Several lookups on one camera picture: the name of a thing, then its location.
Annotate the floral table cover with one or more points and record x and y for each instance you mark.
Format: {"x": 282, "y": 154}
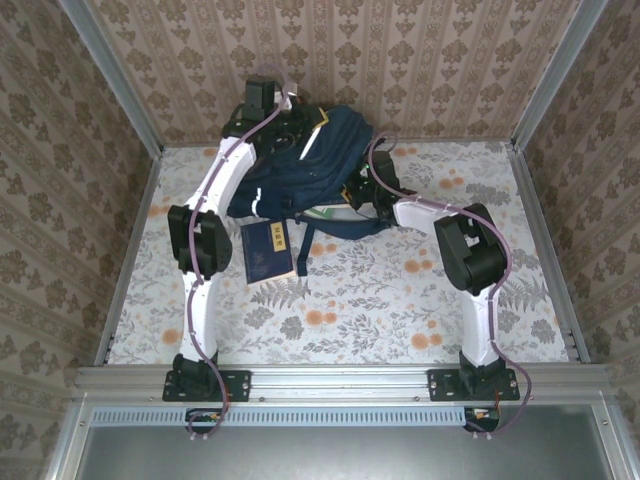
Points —
{"x": 375, "y": 300}

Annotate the navy book with yellow label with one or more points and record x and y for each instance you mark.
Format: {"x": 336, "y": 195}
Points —
{"x": 265, "y": 252}

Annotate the right aluminium frame post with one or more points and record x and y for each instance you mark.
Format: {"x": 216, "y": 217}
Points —
{"x": 556, "y": 75}

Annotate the grey metal sheet panel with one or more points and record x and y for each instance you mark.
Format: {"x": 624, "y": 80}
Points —
{"x": 340, "y": 455}

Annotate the left aluminium side rail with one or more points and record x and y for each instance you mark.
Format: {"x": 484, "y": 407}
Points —
{"x": 131, "y": 250}

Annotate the aluminium mounting rail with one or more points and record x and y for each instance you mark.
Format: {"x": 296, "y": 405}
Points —
{"x": 340, "y": 382}

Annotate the aluminium side rail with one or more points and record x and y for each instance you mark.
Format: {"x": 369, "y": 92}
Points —
{"x": 545, "y": 240}
{"x": 131, "y": 250}

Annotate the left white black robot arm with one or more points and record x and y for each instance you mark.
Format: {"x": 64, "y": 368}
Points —
{"x": 225, "y": 175}

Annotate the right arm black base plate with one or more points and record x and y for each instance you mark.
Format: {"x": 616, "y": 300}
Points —
{"x": 442, "y": 385}

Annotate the left aluminium frame post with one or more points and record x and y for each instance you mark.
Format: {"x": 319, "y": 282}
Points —
{"x": 116, "y": 75}

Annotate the navy blue backpack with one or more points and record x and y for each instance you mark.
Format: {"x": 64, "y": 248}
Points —
{"x": 320, "y": 165}

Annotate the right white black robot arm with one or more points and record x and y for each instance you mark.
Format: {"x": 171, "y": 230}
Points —
{"x": 425, "y": 212}

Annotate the green notebook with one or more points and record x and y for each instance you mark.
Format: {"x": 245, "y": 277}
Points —
{"x": 320, "y": 214}

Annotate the right aluminium side rail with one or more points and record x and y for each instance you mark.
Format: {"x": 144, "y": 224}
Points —
{"x": 545, "y": 240}

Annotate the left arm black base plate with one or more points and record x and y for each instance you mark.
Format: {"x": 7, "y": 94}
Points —
{"x": 235, "y": 385}

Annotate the aluminium frame post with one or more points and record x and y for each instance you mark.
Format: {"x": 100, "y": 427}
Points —
{"x": 556, "y": 75}
{"x": 116, "y": 75}

